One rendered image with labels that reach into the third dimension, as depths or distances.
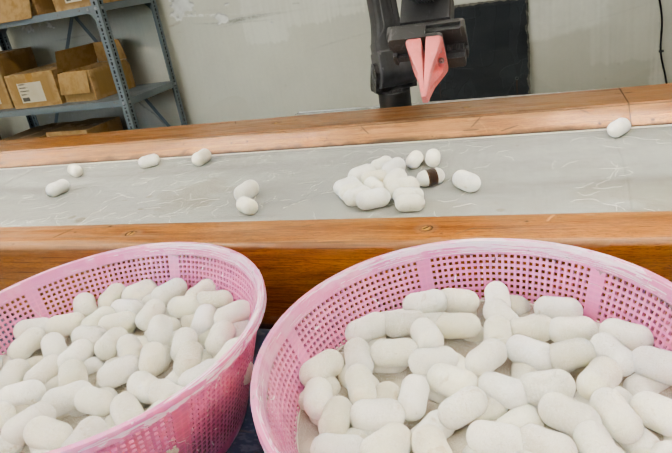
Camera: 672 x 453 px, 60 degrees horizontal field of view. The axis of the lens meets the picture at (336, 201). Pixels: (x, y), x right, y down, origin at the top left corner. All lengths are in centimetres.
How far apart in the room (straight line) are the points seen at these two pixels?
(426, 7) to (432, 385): 55
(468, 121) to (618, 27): 192
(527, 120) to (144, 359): 57
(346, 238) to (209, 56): 272
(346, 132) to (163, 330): 47
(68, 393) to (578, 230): 39
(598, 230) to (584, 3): 224
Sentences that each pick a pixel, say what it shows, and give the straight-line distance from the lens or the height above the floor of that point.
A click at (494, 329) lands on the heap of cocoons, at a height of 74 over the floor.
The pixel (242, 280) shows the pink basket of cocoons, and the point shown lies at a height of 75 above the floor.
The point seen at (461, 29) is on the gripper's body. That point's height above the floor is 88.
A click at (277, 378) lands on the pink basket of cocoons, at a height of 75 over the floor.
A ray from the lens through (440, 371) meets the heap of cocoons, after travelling 38.
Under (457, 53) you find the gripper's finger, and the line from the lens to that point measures 82.
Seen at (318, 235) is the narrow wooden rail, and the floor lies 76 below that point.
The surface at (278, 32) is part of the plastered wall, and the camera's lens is 298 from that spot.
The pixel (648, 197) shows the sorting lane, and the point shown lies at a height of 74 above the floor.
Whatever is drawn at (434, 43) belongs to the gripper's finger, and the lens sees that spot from 78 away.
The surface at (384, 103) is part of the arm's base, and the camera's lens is 114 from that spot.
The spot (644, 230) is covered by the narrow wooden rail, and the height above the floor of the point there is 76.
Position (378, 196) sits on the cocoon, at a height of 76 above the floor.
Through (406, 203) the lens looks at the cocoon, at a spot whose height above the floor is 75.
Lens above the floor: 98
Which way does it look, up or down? 22 degrees down
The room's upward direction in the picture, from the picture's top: 10 degrees counter-clockwise
